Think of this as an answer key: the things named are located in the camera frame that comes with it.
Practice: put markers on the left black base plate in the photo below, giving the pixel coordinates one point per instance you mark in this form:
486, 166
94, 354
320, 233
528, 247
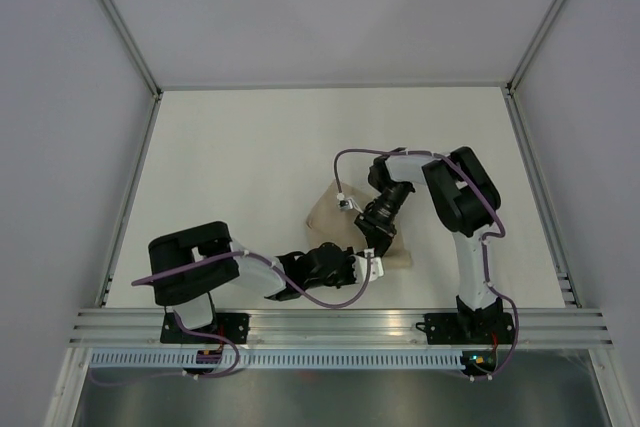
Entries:
233, 326

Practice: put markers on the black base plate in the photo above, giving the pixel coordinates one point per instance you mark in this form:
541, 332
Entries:
445, 328
233, 326

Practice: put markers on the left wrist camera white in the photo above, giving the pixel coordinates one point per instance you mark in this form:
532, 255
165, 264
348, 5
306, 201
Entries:
367, 266

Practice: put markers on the aluminium frame post left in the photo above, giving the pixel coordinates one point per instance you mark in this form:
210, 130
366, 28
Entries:
118, 23

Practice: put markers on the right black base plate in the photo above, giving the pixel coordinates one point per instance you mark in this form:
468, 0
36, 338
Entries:
445, 328

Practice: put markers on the aluminium frame back bar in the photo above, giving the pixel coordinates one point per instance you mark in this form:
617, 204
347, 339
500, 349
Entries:
412, 83

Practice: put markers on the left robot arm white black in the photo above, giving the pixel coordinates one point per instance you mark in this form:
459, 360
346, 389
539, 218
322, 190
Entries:
188, 265

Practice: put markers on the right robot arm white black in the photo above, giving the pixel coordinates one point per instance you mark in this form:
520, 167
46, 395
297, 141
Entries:
466, 203

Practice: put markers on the white slotted cable duct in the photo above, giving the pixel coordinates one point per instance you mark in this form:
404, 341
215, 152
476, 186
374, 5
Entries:
278, 359

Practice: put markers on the beige cloth napkin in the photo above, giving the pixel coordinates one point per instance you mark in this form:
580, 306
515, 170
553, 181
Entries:
327, 223

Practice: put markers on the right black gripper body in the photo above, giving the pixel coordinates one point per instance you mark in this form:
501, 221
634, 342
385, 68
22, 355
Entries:
381, 216

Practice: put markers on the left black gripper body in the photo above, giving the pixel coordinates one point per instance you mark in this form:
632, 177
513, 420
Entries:
345, 275

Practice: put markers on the aluminium frame post right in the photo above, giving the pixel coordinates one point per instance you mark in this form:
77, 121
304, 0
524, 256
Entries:
541, 33

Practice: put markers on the aluminium frame right rail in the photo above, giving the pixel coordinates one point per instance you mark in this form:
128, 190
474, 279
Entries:
546, 213

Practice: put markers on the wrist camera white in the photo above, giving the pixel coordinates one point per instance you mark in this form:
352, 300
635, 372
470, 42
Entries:
367, 266
347, 203

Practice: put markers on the aluminium frame post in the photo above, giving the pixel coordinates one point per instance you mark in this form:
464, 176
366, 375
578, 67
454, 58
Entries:
118, 23
541, 33

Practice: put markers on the aluminium mounting rail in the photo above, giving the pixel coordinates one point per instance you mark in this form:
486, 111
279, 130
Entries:
564, 328

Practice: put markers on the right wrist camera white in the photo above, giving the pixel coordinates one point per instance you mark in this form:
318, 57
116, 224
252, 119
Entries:
347, 203

